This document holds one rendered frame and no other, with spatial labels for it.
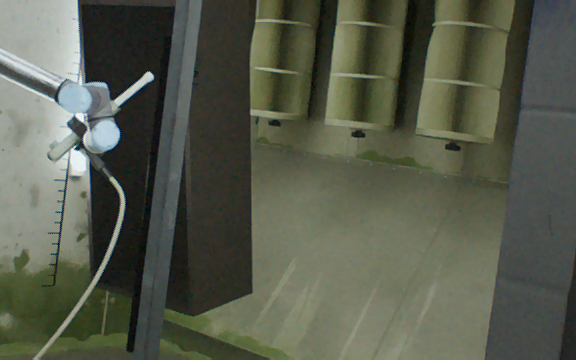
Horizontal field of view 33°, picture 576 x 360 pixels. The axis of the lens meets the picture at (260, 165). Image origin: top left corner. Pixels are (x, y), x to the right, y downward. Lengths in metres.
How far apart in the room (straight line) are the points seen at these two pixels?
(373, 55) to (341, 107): 0.28
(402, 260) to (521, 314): 2.23
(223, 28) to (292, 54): 1.25
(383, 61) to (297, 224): 0.96
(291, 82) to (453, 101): 1.05
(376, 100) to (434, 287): 0.89
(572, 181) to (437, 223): 2.33
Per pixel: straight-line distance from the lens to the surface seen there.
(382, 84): 4.50
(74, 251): 4.74
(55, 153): 3.50
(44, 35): 4.52
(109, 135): 3.20
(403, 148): 4.74
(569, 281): 2.17
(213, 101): 3.67
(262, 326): 4.64
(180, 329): 4.95
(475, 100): 4.14
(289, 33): 4.89
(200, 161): 3.65
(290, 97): 4.88
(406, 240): 4.48
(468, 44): 4.17
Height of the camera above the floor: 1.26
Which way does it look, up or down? 3 degrees down
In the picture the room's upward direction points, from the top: 7 degrees clockwise
